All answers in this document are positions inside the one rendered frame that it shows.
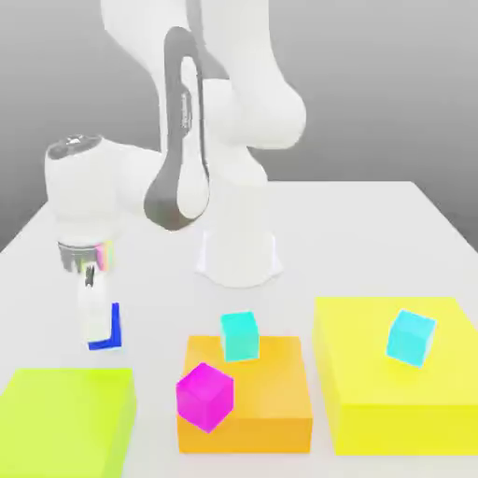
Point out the small blue cube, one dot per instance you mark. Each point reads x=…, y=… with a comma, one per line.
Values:
x=115, y=328

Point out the small magenta cube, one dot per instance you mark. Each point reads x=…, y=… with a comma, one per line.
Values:
x=204, y=396

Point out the small cyan cube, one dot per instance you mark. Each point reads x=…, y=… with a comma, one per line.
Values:
x=410, y=338
x=239, y=337

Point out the large orange box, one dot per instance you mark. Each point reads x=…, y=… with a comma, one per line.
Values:
x=269, y=396

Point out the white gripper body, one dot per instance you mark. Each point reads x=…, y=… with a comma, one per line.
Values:
x=94, y=313

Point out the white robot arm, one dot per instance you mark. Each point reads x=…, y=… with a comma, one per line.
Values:
x=261, y=112

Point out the large yellow box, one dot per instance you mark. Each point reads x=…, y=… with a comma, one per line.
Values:
x=396, y=396

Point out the large lime green box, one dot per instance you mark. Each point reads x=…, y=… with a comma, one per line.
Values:
x=63, y=422

